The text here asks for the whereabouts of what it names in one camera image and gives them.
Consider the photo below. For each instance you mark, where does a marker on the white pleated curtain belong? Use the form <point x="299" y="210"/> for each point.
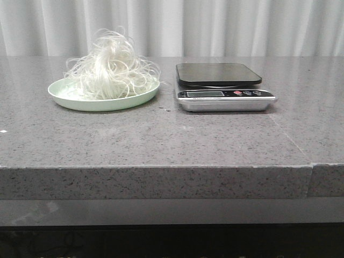
<point x="175" y="28"/>

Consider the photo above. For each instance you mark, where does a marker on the silver black kitchen scale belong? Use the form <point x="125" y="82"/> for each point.
<point x="220" y="87"/>

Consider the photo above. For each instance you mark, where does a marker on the light green round plate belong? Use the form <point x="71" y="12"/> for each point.
<point x="67" y="97"/>

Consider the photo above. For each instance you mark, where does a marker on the white vermicelli noodle bundle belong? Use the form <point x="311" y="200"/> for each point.
<point x="111" y="70"/>

